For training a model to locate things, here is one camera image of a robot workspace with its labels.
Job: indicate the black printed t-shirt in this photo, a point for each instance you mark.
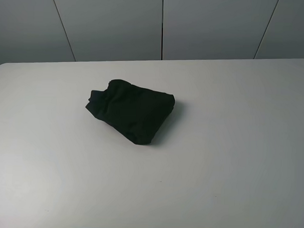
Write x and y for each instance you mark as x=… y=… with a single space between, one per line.
x=135 y=112

